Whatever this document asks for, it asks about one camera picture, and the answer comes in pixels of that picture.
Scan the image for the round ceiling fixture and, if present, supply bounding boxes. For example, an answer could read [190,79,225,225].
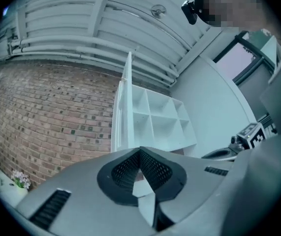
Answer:
[150,4,167,18]

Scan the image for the white cabinet with shelf compartments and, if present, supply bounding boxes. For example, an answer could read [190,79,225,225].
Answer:
[130,83,198,157]

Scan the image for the potted pink flowers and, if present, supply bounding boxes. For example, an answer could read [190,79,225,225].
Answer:
[10,170,31,196]

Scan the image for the person's head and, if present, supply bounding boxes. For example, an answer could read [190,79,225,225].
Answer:
[194,0,281,48]

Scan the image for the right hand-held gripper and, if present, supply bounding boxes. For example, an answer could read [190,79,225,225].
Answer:
[201,122,267,162]

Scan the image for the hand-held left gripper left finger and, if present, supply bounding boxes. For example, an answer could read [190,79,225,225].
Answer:
[15,147,156,236]

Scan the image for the black-framed window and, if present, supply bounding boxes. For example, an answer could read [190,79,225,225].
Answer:
[213,30,280,122]

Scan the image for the black head-mounted camera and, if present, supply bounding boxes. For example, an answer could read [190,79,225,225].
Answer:
[181,0,200,26]

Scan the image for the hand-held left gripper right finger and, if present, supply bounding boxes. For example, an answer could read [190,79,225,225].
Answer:
[139,147,237,233]

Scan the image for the white ceiling pipe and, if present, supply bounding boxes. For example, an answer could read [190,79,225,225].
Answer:
[10,45,177,87]

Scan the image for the white cabinet door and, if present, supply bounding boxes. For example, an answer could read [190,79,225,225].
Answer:
[110,51,134,153]

